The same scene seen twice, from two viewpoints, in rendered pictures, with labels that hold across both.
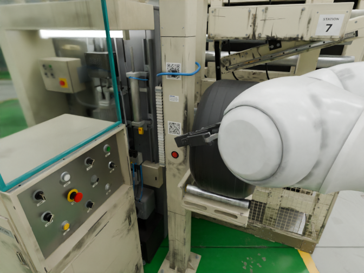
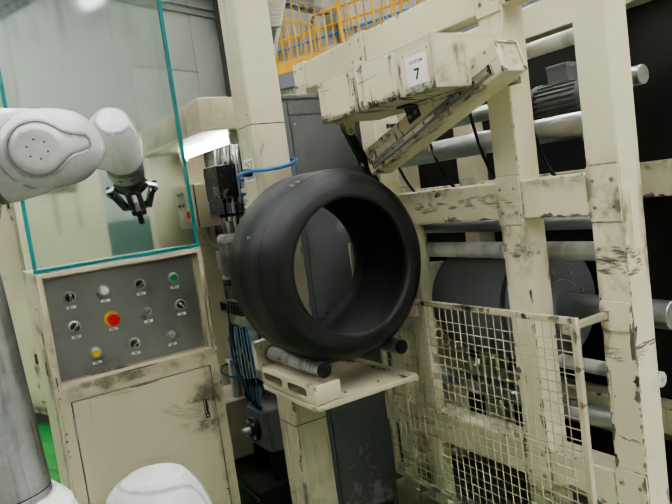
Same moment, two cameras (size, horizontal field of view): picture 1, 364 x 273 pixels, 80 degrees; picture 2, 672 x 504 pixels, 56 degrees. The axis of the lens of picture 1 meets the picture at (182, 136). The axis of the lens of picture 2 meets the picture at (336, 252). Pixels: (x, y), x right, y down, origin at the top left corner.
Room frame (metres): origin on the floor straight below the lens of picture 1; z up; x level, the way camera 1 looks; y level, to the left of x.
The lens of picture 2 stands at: (-0.55, -1.45, 1.40)
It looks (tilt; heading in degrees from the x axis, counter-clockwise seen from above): 5 degrees down; 37
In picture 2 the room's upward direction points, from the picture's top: 8 degrees counter-clockwise
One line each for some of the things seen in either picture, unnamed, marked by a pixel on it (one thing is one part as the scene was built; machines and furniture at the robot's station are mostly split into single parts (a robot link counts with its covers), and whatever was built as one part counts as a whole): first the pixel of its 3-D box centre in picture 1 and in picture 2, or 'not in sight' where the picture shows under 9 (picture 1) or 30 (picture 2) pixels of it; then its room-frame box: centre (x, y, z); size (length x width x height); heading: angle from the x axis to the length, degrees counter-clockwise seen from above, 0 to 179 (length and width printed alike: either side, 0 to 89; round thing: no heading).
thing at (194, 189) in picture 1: (216, 195); (296, 361); (0.88, -0.18, 0.90); 0.35 x 0.05 x 0.05; 68
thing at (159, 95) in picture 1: (163, 128); not in sight; (1.10, 0.10, 1.19); 0.05 x 0.04 x 0.48; 158
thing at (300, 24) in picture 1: (272, 24); (399, 83); (1.24, -0.46, 1.71); 0.61 x 0.25 x 0.15; 68
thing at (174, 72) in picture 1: (179, 69); (266, 169); (1.09, 0.01, 1.51); 0.19 x 0.19 x 0.06; 68
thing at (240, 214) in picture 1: (214, 205); (298, 381); (0.89, -0.18, 0.84); 0.36 x 0.09 x 0.06; 68
